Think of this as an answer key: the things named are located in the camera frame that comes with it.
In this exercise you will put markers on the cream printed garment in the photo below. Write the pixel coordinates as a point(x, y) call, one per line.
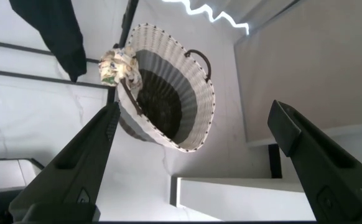
point(118, 67)

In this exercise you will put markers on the black clothes rack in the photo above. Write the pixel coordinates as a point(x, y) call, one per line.
point(128, 18)

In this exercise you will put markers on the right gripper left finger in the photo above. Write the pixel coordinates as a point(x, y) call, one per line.
point(75, 168)

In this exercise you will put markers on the white laundry basket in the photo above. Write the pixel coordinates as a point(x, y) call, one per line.
point(196, 93)

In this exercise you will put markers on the black garment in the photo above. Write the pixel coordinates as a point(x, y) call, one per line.
point(59, 37)

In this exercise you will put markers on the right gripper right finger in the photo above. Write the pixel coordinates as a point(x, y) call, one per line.
point(333, 180)

